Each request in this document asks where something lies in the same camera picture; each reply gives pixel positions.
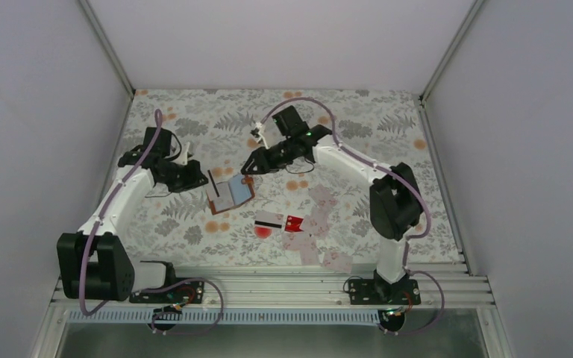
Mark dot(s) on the white card black stripe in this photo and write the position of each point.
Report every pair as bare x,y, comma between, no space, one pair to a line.
269,220

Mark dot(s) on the white pink card middle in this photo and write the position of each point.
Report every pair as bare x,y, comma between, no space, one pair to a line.
324,203

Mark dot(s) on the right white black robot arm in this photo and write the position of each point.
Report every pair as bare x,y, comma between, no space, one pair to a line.
395,202

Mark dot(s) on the brown leather card holder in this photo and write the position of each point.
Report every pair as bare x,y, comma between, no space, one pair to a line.
234,193

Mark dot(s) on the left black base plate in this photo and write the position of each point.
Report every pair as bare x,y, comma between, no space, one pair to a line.
181,291

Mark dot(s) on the white pink card lowest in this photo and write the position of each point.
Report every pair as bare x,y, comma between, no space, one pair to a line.
337,261

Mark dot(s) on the blue slotted cable duct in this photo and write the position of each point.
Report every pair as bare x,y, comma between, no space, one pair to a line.
232,316

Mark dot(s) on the red card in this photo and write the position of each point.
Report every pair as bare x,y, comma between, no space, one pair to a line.
293,224

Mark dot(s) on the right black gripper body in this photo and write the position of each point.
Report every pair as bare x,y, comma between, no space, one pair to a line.
277,159

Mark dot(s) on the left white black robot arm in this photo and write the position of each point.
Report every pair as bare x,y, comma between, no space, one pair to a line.
93,262

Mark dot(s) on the floral patterned table mat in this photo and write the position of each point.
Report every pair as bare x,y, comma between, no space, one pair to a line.
217,123

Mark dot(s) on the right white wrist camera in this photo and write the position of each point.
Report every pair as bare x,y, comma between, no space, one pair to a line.
258,134

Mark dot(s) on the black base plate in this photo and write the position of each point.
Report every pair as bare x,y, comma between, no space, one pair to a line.
181,291
369,292

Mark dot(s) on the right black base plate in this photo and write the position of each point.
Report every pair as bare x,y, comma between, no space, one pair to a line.
369,292

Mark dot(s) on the aluminium rail frame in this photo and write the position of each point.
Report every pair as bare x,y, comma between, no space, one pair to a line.
317,287

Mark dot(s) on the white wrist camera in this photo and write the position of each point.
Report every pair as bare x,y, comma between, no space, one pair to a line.
184,154
258,134

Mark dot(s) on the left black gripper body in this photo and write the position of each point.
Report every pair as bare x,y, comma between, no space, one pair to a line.
177,180

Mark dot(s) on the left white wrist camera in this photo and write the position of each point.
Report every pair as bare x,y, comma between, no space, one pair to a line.
184,154

